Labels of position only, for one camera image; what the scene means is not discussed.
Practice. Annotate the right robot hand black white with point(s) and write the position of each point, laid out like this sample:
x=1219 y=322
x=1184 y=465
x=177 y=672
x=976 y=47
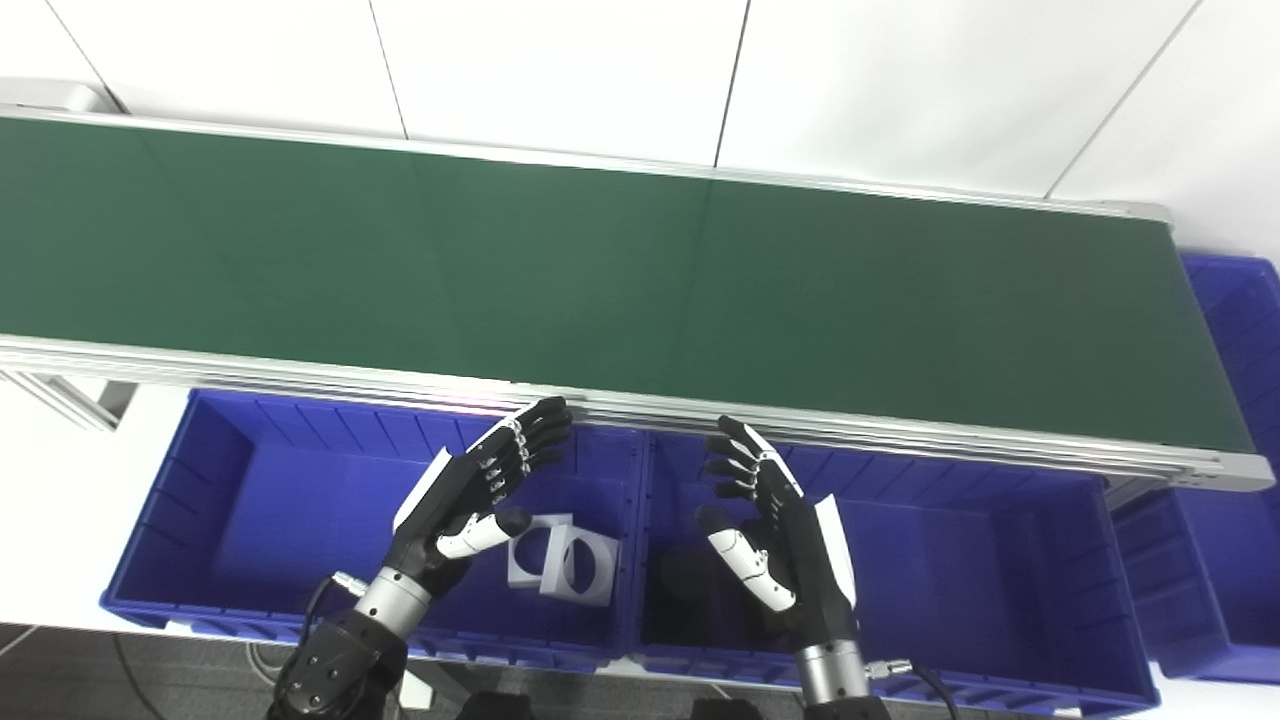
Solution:
x=810 y=570

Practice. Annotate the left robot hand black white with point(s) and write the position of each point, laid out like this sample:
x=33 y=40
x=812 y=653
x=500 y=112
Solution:
x=450 y=510

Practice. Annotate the white square part with hole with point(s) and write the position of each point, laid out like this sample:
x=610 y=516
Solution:
x=518 y=575
x=603 y=595

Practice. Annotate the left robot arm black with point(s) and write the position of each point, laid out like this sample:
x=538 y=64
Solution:
x=340 y=660

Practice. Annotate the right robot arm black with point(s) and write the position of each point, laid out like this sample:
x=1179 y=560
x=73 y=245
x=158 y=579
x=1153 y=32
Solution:
x=835 y=680

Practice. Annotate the black cylinder part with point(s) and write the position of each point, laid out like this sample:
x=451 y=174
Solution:
x=685 y=580

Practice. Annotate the blue plastic bin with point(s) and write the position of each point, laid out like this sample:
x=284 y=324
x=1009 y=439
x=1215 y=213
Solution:
x=1240 y=340
x=280 y=500
x=950 y=570

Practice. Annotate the green conveyor belt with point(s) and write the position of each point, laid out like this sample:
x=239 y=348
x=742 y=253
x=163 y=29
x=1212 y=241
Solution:
x=300 y=378
x=600 y=280

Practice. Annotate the aluminium conveyor leg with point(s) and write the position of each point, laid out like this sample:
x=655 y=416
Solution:
x=75 y=400

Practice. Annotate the grey conveyor end housing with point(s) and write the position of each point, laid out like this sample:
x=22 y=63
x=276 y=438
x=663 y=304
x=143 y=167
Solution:
x=55 y=95

